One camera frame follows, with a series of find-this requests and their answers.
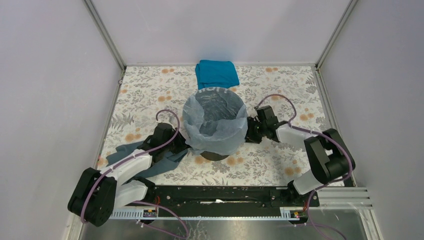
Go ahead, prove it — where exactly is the bright blue folded cloth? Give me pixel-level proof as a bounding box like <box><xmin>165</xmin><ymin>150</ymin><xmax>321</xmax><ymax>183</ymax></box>
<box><xmin>194</xmin><ymin>60</ymin><xmax>240</xmax><ymax>90</ymax></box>

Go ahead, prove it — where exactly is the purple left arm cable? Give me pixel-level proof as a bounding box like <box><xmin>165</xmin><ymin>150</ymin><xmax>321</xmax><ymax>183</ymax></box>
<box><xmin>80</xmin><ymin>109</ymin><xmax>190</xmax><ymax>240</ymax></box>

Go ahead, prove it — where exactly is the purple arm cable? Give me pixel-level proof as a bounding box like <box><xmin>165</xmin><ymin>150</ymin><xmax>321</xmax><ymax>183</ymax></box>
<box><xmin>80</xmin><ymin>109</ymin><xmax>190</xmax><ymax>240</ymax></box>
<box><xmin>255</xmin><ymin>94</ymin><xmax>354</xmax><ymax>240</ymax></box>

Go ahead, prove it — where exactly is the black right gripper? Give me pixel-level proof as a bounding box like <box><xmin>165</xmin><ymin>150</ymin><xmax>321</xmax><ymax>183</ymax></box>
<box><xmin>236</xmin><ymin>116</ymin><xmax>267</xmax><ymax>144</ymax></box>

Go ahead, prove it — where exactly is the white slotted cable duct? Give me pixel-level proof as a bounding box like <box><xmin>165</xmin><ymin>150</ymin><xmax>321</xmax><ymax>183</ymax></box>
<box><xmin>109</xmin><ymin>207</ymin><xmax>300</xmax><ymax>222</ymax></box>

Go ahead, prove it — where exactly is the black plastic trash bin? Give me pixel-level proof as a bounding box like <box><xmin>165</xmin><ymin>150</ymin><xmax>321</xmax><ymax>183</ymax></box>
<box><xmin>185</xmin><ymin>89</ymin><xmax>248</xmax><ymax>162</ymax></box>

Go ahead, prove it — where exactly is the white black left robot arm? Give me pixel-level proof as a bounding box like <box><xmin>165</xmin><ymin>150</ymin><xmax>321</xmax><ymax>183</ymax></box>
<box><xmin>67</xmin><ymin>123</ymin><xmax>189</xmax><ymax>227</ymax></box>

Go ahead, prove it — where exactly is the light blue plastic trash bag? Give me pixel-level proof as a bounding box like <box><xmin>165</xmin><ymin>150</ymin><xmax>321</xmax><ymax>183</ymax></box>
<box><xmin>182</xmin><ymin>90</ymin><xmax>249</xmax><ymax>157</ymax></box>

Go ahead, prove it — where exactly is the grey blue crumpled cloth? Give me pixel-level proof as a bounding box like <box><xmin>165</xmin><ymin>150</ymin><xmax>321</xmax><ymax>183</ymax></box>
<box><xmin>105</xmin><ymin>140</ymin><xmax>189</xmax><ymax>180</ymax></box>

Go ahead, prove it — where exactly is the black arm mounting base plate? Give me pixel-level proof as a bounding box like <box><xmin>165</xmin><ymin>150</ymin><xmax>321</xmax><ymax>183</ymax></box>
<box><xmin>143</xmin><ymin>185</ymin><xmax>320</xmax><ymax>216</ymax></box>

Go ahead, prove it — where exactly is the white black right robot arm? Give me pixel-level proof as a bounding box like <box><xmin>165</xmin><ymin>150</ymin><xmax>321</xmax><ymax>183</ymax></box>
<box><xmin>245</xmin><ymin>105</ymin><xmax>356</xmax><ymax>206</ymax></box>

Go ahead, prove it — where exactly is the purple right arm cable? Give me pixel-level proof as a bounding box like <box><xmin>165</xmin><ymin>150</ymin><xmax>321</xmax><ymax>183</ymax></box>
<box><xmin>255</xmin><ymin>94</ymin><xmax>354</xmax><ymax>240</ymax></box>

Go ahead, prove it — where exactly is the floral patterned table mat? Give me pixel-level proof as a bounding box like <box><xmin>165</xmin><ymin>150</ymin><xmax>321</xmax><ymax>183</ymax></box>
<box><xmin>97</xmin><ymin>65</ymin><xmax>330</xmax><ymax>186</ymax></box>

